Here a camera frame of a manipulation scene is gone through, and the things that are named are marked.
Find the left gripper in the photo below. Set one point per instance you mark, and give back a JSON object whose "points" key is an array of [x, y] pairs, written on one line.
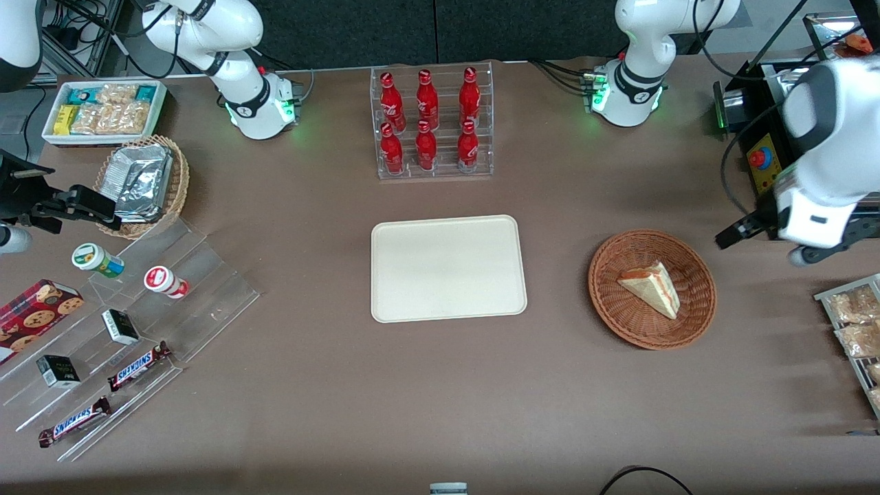
{"points": [[758, 222]]}

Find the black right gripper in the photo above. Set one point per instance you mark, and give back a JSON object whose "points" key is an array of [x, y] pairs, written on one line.
{"points": [[22, 197]]}

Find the triangular sandwich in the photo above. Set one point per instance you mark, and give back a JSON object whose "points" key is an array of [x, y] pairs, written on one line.
{"points": [[653, 289]]}

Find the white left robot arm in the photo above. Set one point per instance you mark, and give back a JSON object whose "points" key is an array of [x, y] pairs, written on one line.
{"points": [[643, 41]]}

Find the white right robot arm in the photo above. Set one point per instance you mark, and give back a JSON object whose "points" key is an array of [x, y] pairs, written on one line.
{"points": [[220, 34]]}

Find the small brown wicker basket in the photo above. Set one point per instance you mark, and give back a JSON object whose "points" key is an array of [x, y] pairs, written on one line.
{"points": [[180, 182]]}

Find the large brown wicker basket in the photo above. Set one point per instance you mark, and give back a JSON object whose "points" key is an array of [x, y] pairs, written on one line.
{"points": [[619, 309]]}

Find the tray of bagged snacks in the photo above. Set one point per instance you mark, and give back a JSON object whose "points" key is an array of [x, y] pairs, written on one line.
{"points": [[859, 368]]}

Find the cream plastic tray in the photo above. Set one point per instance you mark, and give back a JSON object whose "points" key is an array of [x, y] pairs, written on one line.
{"points": [[447, 268]]}

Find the black food warmer cabinet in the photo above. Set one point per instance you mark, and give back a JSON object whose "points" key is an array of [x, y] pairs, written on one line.
{"points": [[763, 182]]}

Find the green lid cup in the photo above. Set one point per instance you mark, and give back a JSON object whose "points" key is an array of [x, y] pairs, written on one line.
{"points": [[93, 258]]}

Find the silver foil packet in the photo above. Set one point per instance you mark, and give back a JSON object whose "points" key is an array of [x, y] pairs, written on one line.
{"points": [[141, 179]]}

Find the red knob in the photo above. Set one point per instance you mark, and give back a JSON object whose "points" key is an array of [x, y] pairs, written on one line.
{"points": [[759, 159]]}

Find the clear cracker bag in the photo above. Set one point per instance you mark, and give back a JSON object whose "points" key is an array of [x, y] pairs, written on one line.
{"points": [[117, 95], [132, 118], [93, 119]]}

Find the yellow snack pack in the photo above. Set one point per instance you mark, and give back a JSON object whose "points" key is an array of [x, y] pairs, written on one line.
{"points": [[64, 119]]}

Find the red lid cup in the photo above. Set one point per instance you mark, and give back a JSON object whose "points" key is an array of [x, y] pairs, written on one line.
{"points": [[163, 280]]}

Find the teal snack pack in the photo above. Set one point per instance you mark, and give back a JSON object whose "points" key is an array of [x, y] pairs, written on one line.
{"points": [[145, 93], [82, 94]]}

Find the red cookie box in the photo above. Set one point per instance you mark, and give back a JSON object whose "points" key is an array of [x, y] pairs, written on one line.
{"points": [[34, 316]]}

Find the small black box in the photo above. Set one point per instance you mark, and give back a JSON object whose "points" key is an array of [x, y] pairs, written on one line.
{"points": [[58, 371], [120, 326]]}

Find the clear snack bag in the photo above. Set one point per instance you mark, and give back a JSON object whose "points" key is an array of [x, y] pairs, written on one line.
{"points": [[859, 340], [856, 304]]}

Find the white snack bin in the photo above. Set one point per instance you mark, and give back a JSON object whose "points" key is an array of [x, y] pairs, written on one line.
{"points": [[159, 96]]}

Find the clear acrylic stepped display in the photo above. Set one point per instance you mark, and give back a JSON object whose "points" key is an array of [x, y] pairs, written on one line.
{"points": [[206, 289]]}

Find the snickers bar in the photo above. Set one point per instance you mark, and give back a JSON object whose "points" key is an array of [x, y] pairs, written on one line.
{"points": [[74, 421], [137, 366]]}

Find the clear acrylic bottle rack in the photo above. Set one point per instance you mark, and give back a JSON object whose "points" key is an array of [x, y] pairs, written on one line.
{"points": [[485, 151]]}

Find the red cola bottle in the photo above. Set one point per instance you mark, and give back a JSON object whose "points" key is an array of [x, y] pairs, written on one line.
{"points": [[392, 103], [426, 148], [467, 148], [469, 96], [427, 100], [392, 151]]}

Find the grey white device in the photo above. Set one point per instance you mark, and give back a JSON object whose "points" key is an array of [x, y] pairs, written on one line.
{"points": [[448, 489]]}

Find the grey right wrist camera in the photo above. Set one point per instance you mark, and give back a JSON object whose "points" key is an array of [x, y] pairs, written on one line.
{"points": [[12, 239]]}

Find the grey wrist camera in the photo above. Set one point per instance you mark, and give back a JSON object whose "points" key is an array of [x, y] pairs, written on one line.
{"points": [[12, 239], [835, 253]]}

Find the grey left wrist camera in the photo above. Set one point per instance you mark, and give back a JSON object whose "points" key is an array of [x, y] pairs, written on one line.
{"points": [[835, 253]]}

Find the aluminium frame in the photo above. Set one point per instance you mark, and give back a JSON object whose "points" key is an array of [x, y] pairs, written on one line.
{"points": [[82, 34]]}

